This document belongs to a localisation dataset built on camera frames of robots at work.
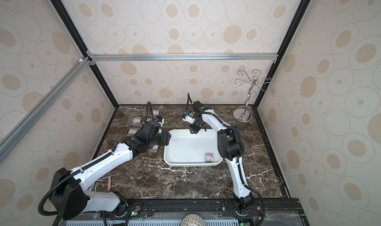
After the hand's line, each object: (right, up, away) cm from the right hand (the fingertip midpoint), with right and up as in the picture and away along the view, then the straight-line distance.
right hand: (200, 127), depth 102 cm
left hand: (-17, -2, -21) cm, 27 cm away
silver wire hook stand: (+33, +9, +9) cm, 36 cm away
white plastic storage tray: (-10, -14, -5) cm, 18 cm away
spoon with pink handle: (-50, -30, -22) cm, 63 cm away
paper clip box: (+5, -17, -13) cm, 22 cm away
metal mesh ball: (-5, -41, -33) cm, 53 cm away
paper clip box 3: (-46, +4, +5) cm, 46 cm away
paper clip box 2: (-34, +11, +11) cm, 37 cm away
